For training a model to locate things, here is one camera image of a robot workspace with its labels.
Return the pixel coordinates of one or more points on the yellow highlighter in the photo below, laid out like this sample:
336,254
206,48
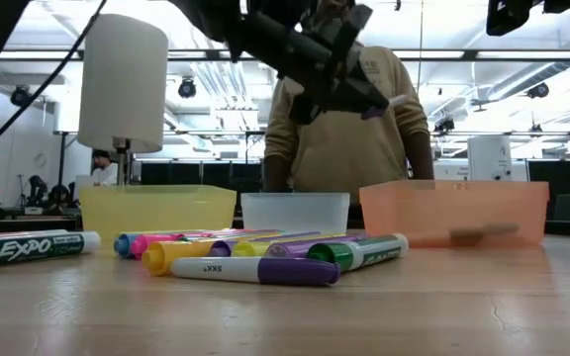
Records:
245,248

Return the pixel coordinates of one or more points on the person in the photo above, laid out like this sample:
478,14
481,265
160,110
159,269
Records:
344,158
106,173

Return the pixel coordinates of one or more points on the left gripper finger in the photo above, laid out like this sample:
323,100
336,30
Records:
354,103
364,89

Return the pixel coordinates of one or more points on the clear plastic bin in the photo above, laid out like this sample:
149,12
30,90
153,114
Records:
295,212

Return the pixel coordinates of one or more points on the black ceiling spotlight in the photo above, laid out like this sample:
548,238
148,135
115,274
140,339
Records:
538,90
446,124
187,89
20,95

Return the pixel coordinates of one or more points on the pink highlighter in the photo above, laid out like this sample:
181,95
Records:
141,245

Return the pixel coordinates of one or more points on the white box device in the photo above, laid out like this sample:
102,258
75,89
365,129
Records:
488,160

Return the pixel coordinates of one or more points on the white lamp wooden base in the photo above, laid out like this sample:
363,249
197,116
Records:
126,74

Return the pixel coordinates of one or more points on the yellow plastic bin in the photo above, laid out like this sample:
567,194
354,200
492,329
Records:
156,210

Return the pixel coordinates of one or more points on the green Expo marker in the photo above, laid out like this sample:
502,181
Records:
32,248
344,254

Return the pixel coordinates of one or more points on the orange plastic bin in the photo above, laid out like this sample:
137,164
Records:
463,207

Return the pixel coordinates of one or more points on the orange-yellow highlighter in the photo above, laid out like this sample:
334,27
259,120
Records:
161,258

